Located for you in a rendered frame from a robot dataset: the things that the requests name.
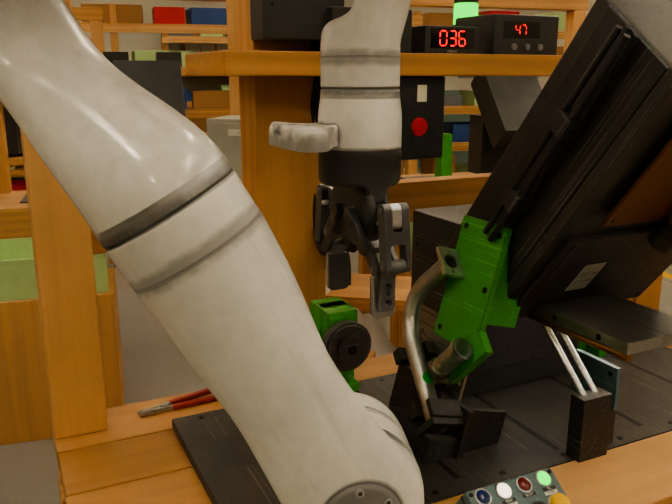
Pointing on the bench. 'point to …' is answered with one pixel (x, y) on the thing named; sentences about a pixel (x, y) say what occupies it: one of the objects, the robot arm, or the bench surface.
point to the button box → (518, 491)
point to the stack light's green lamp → (464, 10)
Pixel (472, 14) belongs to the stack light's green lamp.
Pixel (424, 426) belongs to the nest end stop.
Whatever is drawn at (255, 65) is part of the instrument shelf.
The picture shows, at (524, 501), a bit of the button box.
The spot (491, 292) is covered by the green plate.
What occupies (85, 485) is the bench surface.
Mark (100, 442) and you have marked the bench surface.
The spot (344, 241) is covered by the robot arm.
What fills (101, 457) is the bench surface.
